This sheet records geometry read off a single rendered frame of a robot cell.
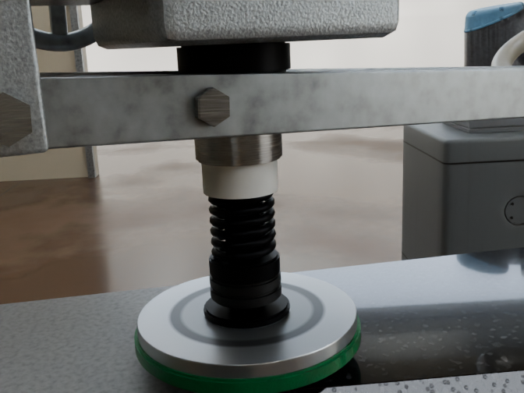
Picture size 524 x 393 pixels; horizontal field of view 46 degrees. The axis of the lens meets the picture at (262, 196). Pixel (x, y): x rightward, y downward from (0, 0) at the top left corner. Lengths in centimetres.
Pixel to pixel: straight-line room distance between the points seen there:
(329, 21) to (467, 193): 121
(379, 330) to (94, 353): 30
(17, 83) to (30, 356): 34
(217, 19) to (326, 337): 29
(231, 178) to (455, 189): 115
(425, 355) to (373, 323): 8
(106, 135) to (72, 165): 531
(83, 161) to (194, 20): 533
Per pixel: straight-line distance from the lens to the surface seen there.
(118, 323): 72
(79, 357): 67
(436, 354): 64
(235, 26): 44
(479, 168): 164
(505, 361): 64
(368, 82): 56
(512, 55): 104
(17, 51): 42
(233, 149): 52
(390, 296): 76
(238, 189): 54
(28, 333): 74
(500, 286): 81
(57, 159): 580
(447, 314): 72
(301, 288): 66
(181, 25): 42
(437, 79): 61
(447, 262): 88
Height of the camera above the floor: 110
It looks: 14 degrees down
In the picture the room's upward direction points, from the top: 2 degrees counter-clockwise
